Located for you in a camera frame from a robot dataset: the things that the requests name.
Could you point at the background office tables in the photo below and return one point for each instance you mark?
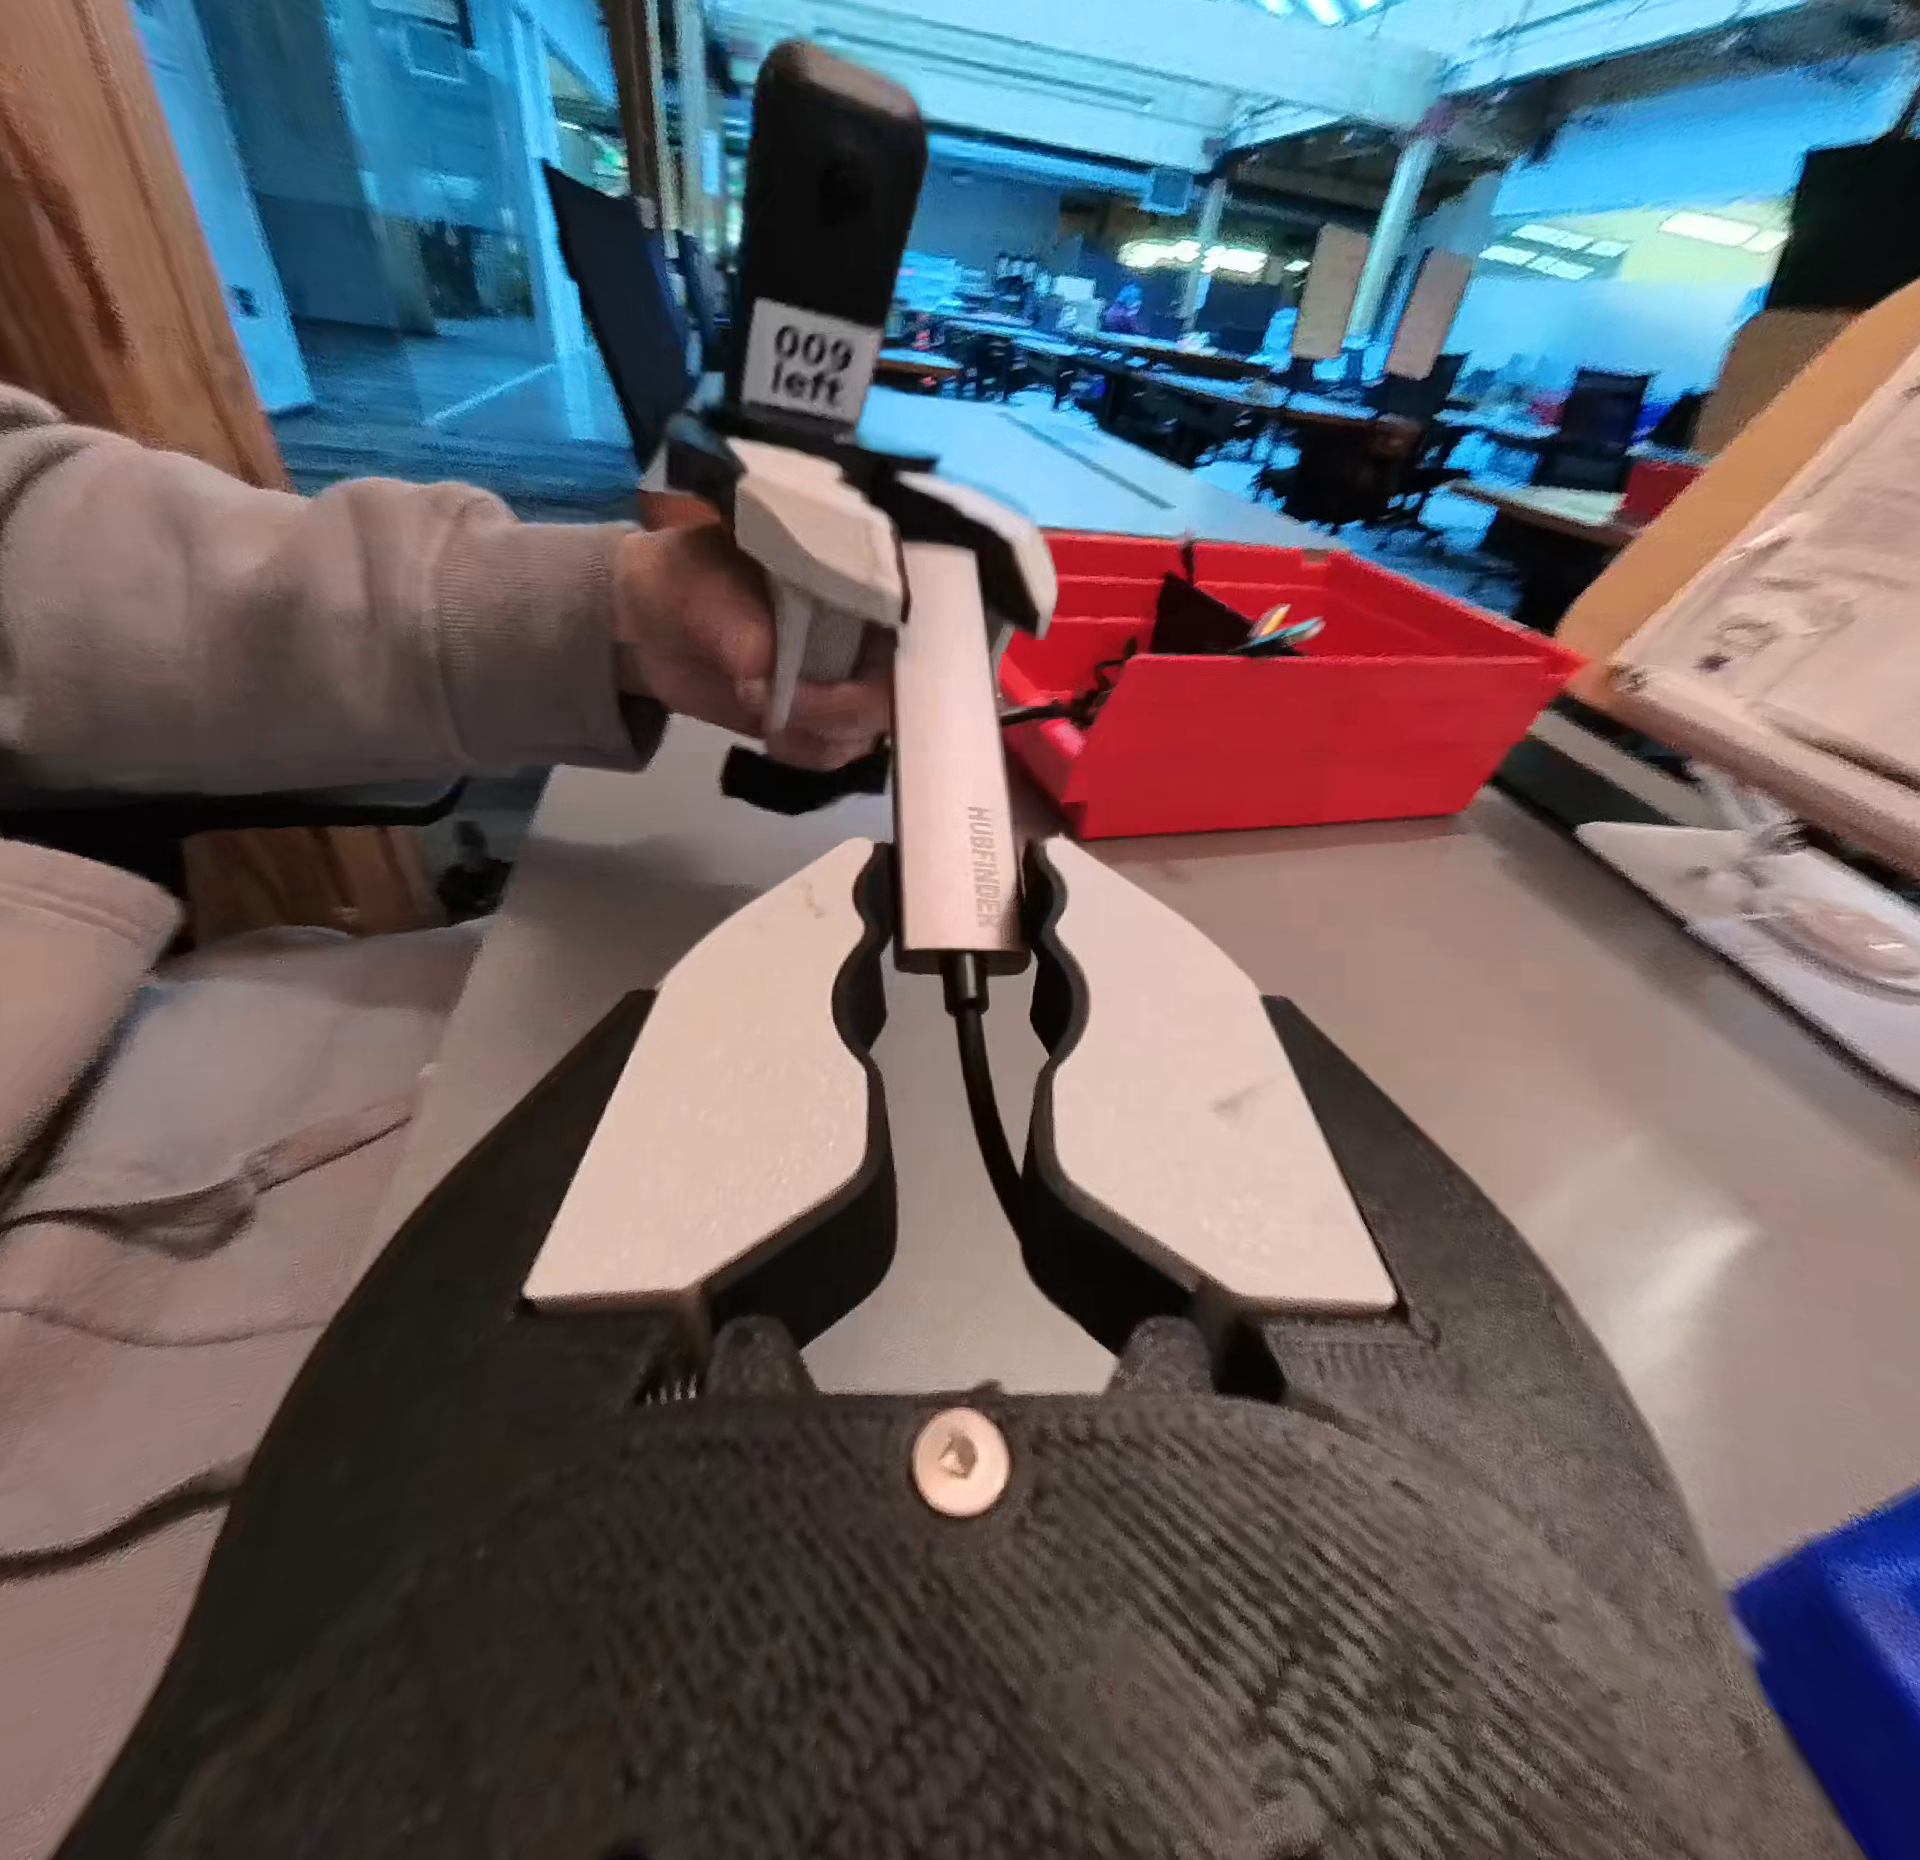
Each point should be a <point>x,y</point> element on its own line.
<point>1200,374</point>

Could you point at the grey desk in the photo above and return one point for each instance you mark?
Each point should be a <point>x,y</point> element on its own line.
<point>1501,1080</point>

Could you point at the cardboard panel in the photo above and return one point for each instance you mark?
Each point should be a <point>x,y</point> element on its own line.
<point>1725,497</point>

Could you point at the black pouch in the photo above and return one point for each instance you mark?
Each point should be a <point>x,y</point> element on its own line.
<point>1200,616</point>

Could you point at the black high chair back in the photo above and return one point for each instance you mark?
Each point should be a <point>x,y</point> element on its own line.
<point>622,300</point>

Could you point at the grey usb hub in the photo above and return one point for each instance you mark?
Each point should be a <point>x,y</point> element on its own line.
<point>960,779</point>

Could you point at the blue plastic bin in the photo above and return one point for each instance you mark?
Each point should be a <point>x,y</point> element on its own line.
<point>1844,1696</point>

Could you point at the person's left hand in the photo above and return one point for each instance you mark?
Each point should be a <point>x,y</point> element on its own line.
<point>690,631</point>

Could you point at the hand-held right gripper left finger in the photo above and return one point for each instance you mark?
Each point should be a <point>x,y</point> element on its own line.
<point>720,1112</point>

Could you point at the printed instruction sheet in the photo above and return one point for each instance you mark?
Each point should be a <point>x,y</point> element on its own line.
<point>1786,616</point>

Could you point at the red plastic bin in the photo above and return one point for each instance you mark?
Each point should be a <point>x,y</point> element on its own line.
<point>1290,750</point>

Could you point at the black office chair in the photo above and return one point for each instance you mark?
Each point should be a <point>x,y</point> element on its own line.
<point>1597,421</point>

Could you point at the wooden post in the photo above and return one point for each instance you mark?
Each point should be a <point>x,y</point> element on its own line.
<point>90,212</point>

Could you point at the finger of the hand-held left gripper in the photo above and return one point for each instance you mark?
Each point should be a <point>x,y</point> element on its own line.
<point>1014,557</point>
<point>826,541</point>

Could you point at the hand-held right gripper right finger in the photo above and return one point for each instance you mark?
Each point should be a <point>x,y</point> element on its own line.
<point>1200,1124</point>

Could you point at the black chair armrest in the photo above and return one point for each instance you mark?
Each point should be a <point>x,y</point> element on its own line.
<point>270,809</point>

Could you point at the person's grey hoodie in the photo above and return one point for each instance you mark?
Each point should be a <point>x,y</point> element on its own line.
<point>180,1290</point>

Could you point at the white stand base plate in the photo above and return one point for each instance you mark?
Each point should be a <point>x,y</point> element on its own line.
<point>1769,946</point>

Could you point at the black monitor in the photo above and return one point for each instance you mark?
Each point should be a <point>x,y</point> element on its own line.
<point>1852,227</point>

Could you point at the person's left forearm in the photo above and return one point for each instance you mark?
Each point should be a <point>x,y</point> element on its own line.
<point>299,616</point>

